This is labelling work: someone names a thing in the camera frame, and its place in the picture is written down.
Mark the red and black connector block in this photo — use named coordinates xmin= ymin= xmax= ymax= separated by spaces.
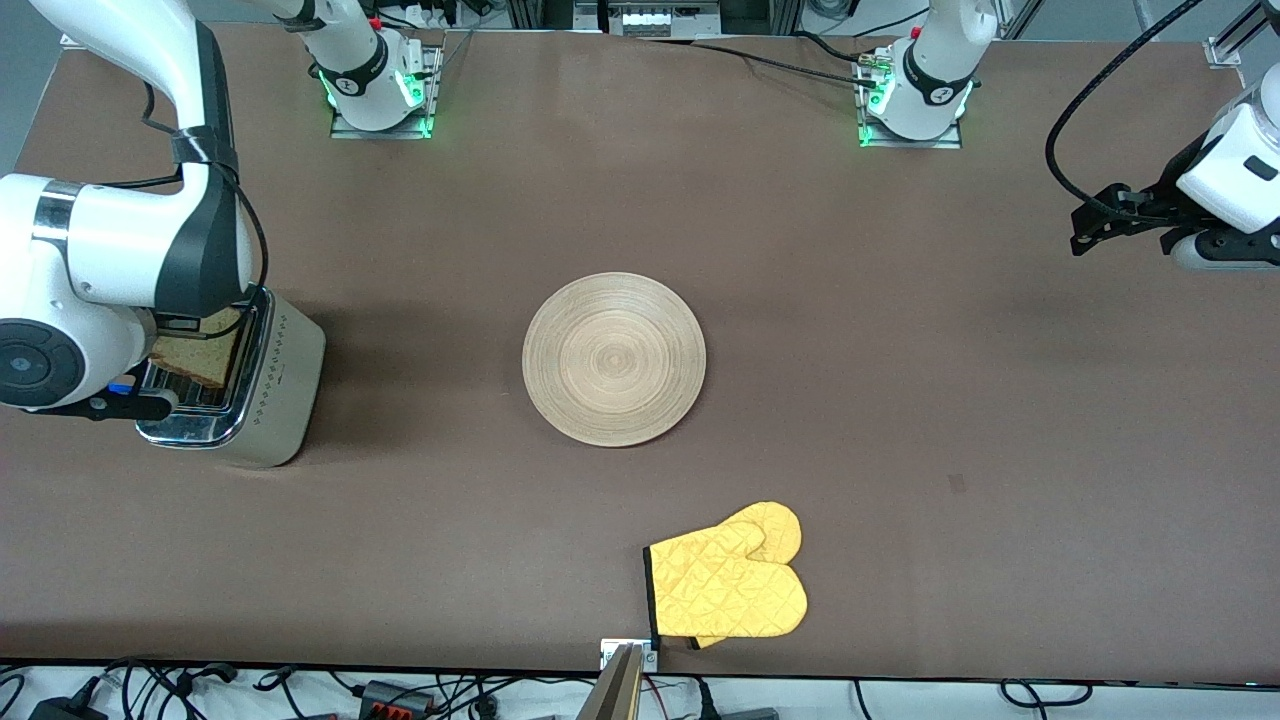
xmin=358 ymin=680 xmax=434 ymax=717

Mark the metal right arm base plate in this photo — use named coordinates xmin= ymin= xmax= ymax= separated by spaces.
xmin=330 ymin=45 xmax=439 ymax=140

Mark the brown bread slice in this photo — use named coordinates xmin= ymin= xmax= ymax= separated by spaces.
xmin=150 ymin=308 xmax=245 ymax=390

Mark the grey electrical box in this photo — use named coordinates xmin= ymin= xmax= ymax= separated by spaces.
xmin=606 ymin=0 xmax=723 ymax=37

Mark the chrome and beige toaster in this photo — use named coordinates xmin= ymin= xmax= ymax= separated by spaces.
xmin=135 ymin=285 xmax=328 ymax=469

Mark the aluminium camera mount profile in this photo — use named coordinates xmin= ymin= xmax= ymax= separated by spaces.
xmin=578 ymin=643 xmax=644 ymax=720

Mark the black power adapter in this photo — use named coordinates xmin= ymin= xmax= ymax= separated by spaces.
xmin=28 ymin=695 xmax=109 ymax=720

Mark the small metal table bracket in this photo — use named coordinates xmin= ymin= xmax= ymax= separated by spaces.
xmin=600 ymin=638 xmax=660 ymax=672

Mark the long black table cable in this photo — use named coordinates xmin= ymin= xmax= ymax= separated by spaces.
xmin=690 ymin=40 xmax=883 ymax=88

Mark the yellow quilted oven mitt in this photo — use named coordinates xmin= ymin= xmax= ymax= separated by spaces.
xmin=643 ymin=501 xmax=808 ymax=650

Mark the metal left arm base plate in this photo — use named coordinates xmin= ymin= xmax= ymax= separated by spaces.
xmin=857 ymin=50 xmax=964 ymax=151

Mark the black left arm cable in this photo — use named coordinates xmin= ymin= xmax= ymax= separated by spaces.
xmin=1045 ymin=0 xmax=1201 ymax=227

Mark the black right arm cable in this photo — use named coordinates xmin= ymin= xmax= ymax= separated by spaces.
xmin=140 ymin=80 xmax=270 ymax=301

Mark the black looped floor cable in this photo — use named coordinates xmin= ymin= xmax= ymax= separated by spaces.
xmin=1002 ymin=679 xmax=1093 ymax=709

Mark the round wooden plate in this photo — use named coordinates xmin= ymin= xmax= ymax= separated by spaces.
xmin=522 ymin=272 xmax=708 ymax=449

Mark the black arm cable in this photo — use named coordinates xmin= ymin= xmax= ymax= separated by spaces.
xmin=1045 ymin=0 xmax=1201 ymax=227
xmin=140 ymin=80 xmax=270 ymax=301

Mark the short black table cable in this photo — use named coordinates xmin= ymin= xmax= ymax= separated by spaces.
xmin=795 ymin=30 xmax=871 ymax=67

